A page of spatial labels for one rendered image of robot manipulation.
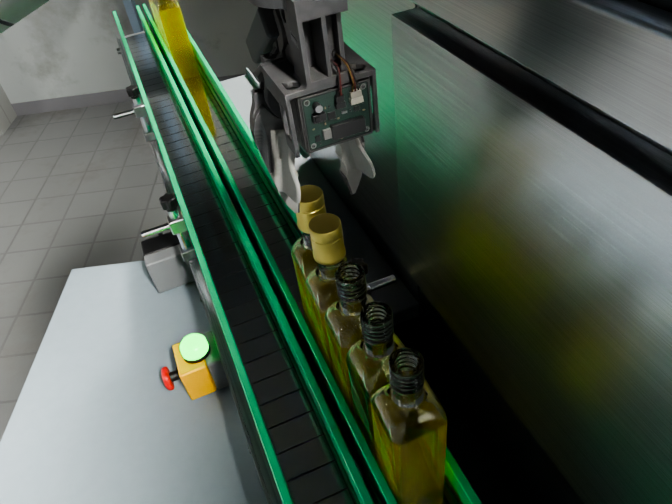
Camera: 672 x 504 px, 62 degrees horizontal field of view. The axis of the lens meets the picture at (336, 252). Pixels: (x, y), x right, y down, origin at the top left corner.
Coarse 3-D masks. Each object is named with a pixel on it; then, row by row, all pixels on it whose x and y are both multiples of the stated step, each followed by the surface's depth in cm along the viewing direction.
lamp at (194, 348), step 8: (192, 336) 88; (200, 336) 88; (184, 344) 87; (192, 344) 87; (200, 344) 87; (208, 344) 89; (184, 352) 87; (192, 352) 87; (200, 352) 87; (208, 352) 89; (192, 360) 87; (200, 360) 88
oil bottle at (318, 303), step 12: (312, 276) 62; (312, 288) 62; (324, 288) 60; (336, 288) 60; (312, 300) 63; (324, 300) 60; (312, 312) 67; (324, 312) 61; (324, 324) 62; (324, 336) 64; (324, 348) 67
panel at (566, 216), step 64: (448, 64) 48; (512, 64) 44; (448, 128) 51; (512, 128) 42; (576, 128) 36; (448, 192) 56; (512, 192) 45; (576, 192) 38; (640, 192) 32; (448, 256) 61; (512, 256) 48; (576, 256) 40; (640, 256) 34; (448, 320) 68; (512, 320) 52; (576, 320) 43; (640, 320) 36; (512, 384) 57; (576, 384) 46; (640, 384) 38; (576, 448) 49; (640, 448) 41
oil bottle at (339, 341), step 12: (336, 300) 59; (372, 300) 58; (336, 312) 57; (336, 324) 57; (348, 324) 56; (360, 324) 56; (336, 336) 57; (348, 336) 56; (360, 336) 57; (336, 348) 59; (336, 360) 62; (336, 372) 65; (348, 384) 61; (348, 396) 63
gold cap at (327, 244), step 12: (324, 216) 58; (336, 216) 57; (312, 228) 56; (324, 228) 56; (336, 228) 56; (312, 240) 57; (324, 240) 56; (336, 240) 57; (312, 252) 59; (324, 252) 57; (336, 252) 58; (324, 264) 58
